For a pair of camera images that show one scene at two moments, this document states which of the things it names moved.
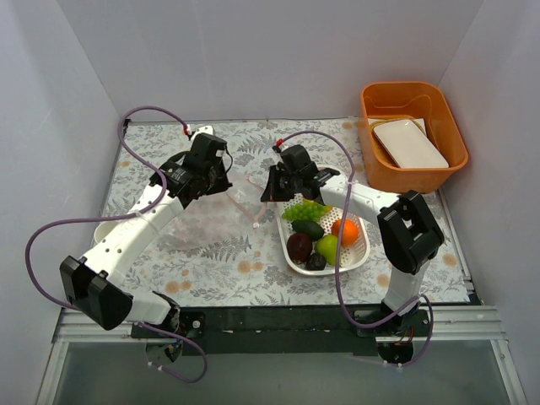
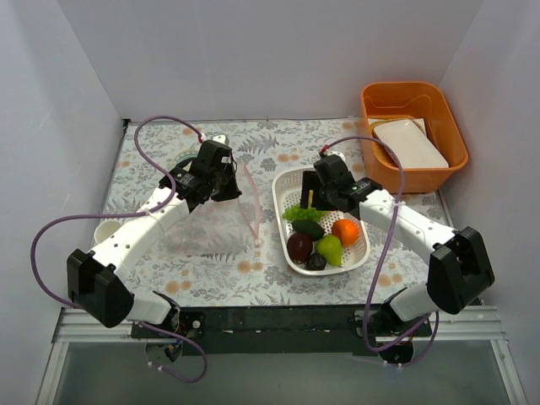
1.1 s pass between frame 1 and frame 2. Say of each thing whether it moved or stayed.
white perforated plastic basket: stayed
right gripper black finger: moved
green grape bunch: stayed
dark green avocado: stayed
